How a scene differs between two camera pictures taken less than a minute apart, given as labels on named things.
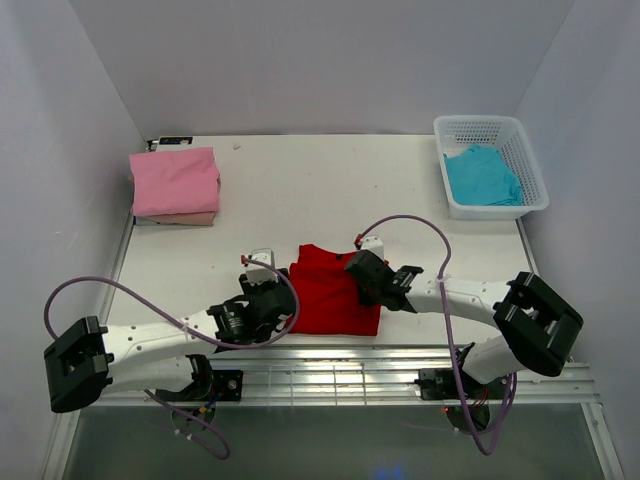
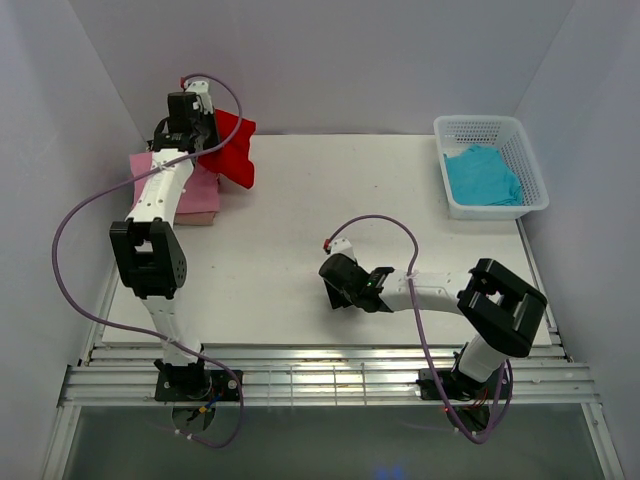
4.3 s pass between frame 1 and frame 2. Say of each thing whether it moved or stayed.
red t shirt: moved
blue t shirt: stayed
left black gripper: moved
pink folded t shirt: stayed
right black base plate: stayed
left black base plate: stayed
